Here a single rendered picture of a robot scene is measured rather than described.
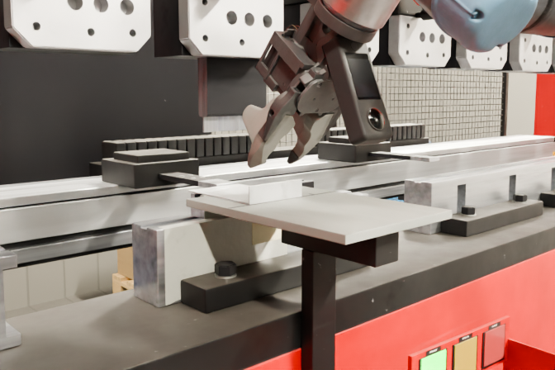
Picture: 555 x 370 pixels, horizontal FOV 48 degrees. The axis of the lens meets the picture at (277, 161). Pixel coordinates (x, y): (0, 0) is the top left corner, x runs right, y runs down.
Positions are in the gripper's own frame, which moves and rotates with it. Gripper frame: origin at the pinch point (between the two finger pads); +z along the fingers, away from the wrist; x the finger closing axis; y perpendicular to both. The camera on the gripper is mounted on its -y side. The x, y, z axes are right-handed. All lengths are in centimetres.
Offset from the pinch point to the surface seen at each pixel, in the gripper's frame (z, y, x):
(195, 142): 32, 36, -21
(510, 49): -8, 17, -71
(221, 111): 1.4, 10.9, 1.3
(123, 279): 224, 124, -105
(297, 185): 2.4, -2.1, -3.4
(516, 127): 113, 108, -372
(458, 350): 6.0, -27.5, -13.6
